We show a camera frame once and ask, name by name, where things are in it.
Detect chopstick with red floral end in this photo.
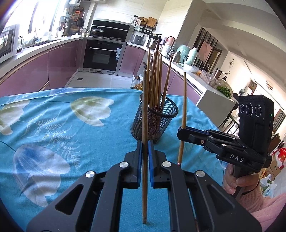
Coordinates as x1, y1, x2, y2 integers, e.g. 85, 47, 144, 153
154, 52, 160, 110

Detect pink right sleeve forearm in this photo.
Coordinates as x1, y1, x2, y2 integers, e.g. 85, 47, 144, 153
238, 186, 285, 231

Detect person's right hand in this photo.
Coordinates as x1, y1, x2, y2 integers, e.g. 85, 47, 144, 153
223, 164, 259, 195

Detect wooden chopstick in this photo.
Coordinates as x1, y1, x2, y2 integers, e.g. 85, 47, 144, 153
148, 36, 161, 108
146, 48, 151, 95

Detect black range hood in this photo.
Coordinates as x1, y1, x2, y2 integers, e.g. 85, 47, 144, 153
90, 19, 133, 42

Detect blue floral tablecloth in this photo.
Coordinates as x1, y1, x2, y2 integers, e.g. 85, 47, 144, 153
1, 88, 223, 231

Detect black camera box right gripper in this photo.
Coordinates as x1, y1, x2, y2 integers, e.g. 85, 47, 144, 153
238, 95, 274, 156

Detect black mesh utensil holder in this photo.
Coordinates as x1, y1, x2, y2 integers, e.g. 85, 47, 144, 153
130, 94, 178, 144

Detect silver microwave oven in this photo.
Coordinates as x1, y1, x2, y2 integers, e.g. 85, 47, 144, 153
0, 24, 19, 63

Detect built-in black oven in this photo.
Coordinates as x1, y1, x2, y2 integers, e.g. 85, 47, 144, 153
80, 38, 127, 75

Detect mint green kettle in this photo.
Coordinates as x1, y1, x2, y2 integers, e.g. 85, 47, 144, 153
177, 45, 191, 64

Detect purple kitchen cabinets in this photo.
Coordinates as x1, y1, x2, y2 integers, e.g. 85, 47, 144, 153
1, 38, 205, 104

